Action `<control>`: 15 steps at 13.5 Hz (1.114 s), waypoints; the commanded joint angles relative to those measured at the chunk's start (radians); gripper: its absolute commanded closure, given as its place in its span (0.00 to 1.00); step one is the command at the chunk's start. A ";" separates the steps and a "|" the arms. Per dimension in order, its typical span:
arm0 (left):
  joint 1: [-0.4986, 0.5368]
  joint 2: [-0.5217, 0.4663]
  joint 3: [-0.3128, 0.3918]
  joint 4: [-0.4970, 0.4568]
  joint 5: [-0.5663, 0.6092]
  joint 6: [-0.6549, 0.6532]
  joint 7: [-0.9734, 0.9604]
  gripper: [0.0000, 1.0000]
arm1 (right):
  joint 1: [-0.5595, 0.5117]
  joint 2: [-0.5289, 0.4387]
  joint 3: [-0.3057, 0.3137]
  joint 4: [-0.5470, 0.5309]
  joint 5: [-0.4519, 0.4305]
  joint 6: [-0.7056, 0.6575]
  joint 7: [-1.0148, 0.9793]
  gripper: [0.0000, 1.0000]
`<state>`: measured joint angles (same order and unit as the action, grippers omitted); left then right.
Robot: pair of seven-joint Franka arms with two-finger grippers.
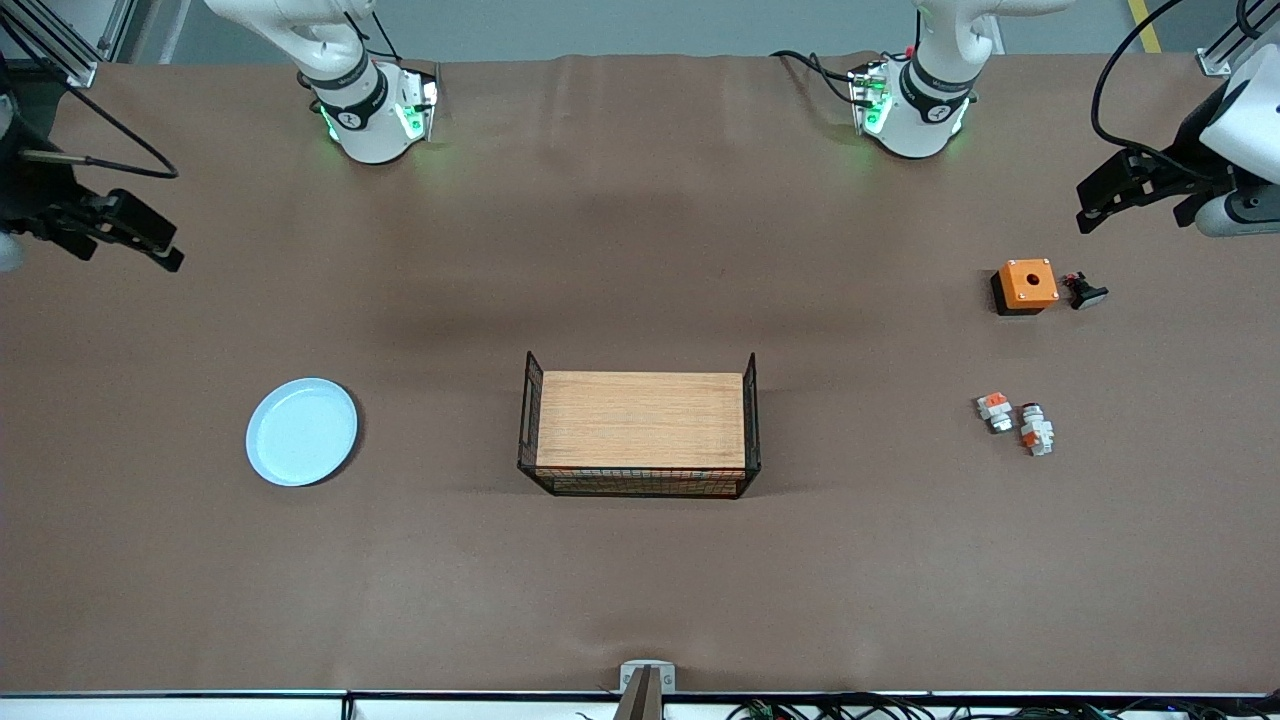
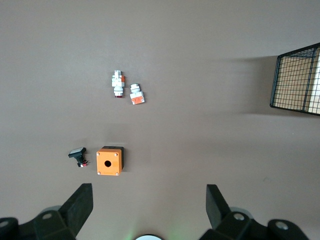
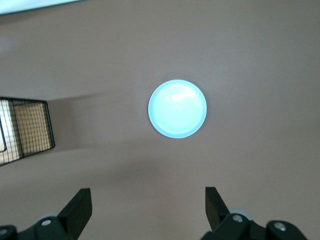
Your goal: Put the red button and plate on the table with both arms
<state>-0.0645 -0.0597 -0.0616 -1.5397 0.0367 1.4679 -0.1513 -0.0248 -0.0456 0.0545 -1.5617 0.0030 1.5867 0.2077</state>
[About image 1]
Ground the light blue plate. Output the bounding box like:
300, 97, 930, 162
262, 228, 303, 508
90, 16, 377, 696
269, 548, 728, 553
245, 377, 359, 488

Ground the white red-capped push button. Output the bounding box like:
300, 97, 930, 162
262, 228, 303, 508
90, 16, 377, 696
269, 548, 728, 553
1018, 402, 1057, 458

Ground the black white-capped push button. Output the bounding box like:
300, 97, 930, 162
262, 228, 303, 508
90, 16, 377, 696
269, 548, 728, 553
1062, 270, 1110, 311

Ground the wooden board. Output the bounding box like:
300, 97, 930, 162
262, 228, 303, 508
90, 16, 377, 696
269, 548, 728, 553
535, 371, 748, 470

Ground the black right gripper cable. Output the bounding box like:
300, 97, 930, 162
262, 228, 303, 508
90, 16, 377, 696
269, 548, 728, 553
0, 50, 181, 181

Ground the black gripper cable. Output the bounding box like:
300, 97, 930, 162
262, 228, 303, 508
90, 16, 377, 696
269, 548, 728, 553
1090, 0, 1206, 179
0, 50, 181, 181

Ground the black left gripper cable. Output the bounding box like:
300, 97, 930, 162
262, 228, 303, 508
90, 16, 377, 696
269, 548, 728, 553
1090, 0, 1206, 179

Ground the aluminium frame profile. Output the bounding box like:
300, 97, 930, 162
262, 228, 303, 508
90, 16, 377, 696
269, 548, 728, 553
96, 0, 138, 63
1196, 0, 1280, 80
0, 5, 99, 89

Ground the orange button enclosure box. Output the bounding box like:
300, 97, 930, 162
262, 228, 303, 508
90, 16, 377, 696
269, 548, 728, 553
990, 258, 1061, 317

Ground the black arm base cable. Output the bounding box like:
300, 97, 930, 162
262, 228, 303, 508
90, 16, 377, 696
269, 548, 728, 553
769, 49, 863, 107

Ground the white table edge rail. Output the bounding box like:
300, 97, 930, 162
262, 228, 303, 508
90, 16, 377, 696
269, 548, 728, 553
0, 690, 1280, 720

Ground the black wire basket rack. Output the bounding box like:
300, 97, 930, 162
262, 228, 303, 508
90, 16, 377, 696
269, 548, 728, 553
517, 350, 762, 500

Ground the tangled cable bundle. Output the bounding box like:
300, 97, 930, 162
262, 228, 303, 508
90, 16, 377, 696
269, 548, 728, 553
728, 694, 1280, 720

